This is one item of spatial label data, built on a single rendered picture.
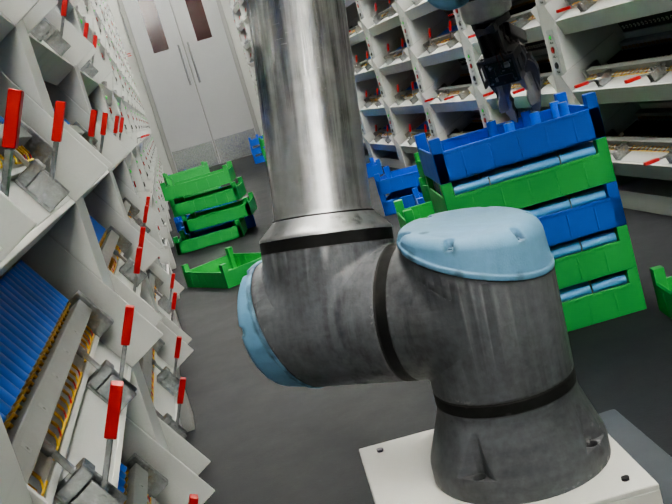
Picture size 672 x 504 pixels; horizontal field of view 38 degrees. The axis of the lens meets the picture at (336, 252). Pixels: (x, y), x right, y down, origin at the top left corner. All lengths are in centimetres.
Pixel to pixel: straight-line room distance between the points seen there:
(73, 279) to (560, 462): 54
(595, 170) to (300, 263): 84
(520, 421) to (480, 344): 9
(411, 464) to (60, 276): 44
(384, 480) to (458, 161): 74
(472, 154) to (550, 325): 75
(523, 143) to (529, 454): 83
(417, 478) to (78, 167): 50
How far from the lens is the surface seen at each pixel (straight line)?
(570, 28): 263
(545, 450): 99
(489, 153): 169
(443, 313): 95
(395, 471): 111
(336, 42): 107
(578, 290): 178
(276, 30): 106
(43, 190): 87
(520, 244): 94
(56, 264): 107
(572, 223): 174
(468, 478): 101
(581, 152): 174
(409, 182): 358
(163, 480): 110
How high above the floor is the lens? 55
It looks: 10 degrees down
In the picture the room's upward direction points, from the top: 16 degrees counter-clockwise
